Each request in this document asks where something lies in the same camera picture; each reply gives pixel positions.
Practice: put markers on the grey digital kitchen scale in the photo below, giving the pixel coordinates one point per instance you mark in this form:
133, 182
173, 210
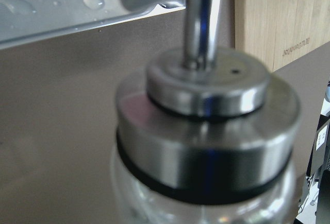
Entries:
26, 21

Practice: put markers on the glass sauce bottle metal pourer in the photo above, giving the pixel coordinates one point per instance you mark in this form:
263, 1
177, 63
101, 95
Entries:
205, 134

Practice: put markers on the wooden cutting board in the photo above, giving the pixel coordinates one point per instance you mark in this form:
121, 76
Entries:
280, 31

